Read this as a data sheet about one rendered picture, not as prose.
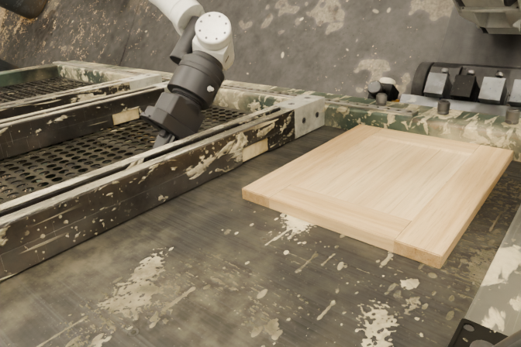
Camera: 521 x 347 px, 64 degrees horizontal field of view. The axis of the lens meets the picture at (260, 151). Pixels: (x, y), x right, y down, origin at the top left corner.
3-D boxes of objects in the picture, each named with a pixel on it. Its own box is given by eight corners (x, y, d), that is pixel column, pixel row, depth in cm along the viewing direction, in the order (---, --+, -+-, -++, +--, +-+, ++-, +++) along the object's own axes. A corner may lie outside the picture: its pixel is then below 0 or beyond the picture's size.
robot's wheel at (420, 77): (429, 88, 184) (426, 51, 171) (441, 89, 181) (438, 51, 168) (412, 119, 175) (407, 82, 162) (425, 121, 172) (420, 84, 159)
